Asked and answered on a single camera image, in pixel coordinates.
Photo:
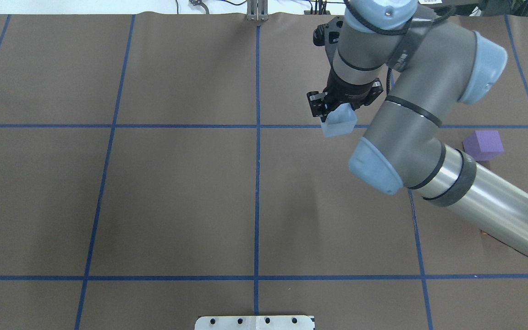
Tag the black device on table edge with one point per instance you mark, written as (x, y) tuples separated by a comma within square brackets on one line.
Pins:
[(486, 8)]

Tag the aluminium frame post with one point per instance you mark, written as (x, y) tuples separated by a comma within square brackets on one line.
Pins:
[(257, 10)]

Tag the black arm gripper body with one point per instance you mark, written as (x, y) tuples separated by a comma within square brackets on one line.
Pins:
[(345, 90)]

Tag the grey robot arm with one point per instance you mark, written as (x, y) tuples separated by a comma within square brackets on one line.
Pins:
[(440, 64)]

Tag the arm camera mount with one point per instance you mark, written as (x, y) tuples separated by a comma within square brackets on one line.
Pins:
[(327, 35)]

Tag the purple foam block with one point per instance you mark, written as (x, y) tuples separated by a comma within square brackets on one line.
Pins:
[(483, 145)]

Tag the light blue foam block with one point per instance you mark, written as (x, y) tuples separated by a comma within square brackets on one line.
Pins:
[(340, 121)]

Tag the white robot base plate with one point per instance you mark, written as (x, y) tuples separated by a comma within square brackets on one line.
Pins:
[(256, 322)]

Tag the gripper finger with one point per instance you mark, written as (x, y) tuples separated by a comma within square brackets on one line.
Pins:
[(321, 104), (375, 89)]

